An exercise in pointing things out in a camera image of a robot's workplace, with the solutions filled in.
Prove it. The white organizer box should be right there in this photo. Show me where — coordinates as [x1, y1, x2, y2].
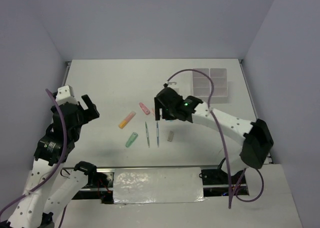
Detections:
[209, 68, 229, 104]
[192, 68, 211, 102]

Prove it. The orange pink highlighter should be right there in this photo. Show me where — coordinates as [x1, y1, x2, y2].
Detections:
[118, 111, 136, 129]

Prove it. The left white organizer box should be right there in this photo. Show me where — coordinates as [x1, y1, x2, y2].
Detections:
[192, 68, 211, 102]

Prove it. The right white organizer box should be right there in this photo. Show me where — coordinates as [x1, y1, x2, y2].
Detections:
[209, 68, 229, 104]

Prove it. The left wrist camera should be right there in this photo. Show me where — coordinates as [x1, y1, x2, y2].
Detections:
[56, 85, 75, 100]

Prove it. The silver foil cover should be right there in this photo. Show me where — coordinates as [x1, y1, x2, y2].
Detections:
[113, 167, 205, 204]

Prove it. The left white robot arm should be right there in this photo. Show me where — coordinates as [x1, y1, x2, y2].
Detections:
[0, 85, 100, 228]

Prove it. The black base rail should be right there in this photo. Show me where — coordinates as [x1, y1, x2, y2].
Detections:
[62, 164, 251, 205]

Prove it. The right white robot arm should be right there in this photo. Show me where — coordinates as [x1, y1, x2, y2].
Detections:
[154, 87, 274, 184]

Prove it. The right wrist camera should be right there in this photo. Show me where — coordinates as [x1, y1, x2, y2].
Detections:
[163, 81, 177, 87]

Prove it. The grey white eraser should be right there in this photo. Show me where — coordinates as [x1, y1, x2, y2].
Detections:
[167, 130, 174, 142]

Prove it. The pink correction tape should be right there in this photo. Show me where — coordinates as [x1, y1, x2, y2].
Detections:
[139, 102, 151, 115]

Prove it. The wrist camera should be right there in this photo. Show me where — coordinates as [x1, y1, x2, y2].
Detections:
[163, 81, 177, 87]
[56, 85, 75, 100]

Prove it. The blue pen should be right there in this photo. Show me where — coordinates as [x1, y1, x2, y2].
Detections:
[156, 121, 160, 148]

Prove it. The green pen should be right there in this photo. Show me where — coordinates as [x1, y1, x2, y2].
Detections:
[145, 121, 151, 148]

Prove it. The green correction tape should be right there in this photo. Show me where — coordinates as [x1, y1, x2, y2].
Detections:
[125, 132, 138, 148]

